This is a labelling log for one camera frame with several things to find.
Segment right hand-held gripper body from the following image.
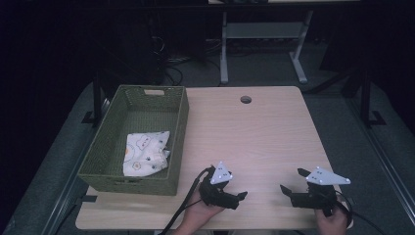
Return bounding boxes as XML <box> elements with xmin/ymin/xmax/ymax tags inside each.
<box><xmin>290</xmin><ymin>165</ymin><xmax>352</xmax><ymax>217</ymax></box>

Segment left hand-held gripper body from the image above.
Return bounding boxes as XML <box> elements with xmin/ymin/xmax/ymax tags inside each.
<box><xmin>198</xmin><ymin>161</ymin><xmax>242</xmax><ymax>211</ymax></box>

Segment person's left hand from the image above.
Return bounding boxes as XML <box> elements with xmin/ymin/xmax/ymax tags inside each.
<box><xmin>182</xmin><ymin>186</ymin><xmax>227</xmax><ymax>232</ymax></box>

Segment person's right hand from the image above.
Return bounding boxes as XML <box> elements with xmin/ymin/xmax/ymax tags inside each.
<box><xmin>314</xmin><ymin>204</ymin><xmax>350</xmax><ymax>235</ymax></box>

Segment white printed cloth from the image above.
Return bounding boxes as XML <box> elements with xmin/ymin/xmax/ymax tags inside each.
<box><xmin>122</xmin><ymin>130</ymin><xmax>172</xmax><ymax>178</ymax></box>

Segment black metal stand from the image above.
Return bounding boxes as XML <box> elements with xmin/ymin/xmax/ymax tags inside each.
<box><xmin>81</xmin><ymin>70</ymin><xmax>111</xmax><ymax>128</ymax></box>
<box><xmin>358</xmin><ymin>68</ymin><xmax>388</xmax><ymax>128</ymax></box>

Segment green woven basket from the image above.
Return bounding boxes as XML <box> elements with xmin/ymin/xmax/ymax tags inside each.
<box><xmin>77</xmin><ymin>84</ymin><xmax>191</xmax><ymax>197</ymax></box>

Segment metal floor rail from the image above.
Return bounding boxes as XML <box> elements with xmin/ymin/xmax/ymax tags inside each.
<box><xmin>40</xmin><ymin>97</ymin><xmax>112</xmax><ymax>235</ymax></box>
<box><xmin>345</xmin><ymin>96</ymin><xmax>415</xmax><ymax>226</ymax></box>

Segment black floor cables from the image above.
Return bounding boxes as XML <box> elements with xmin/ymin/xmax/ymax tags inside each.
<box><xmin>148</xmin><ymin>32</ymin><xmax>223</xmax><ymax>87</ymax></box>

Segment grey metal desk frame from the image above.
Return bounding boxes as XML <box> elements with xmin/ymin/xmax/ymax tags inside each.
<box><xmin>219</xmin><ymin>9</ymin><xmax>315</xmax><ymax>85</ymax></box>

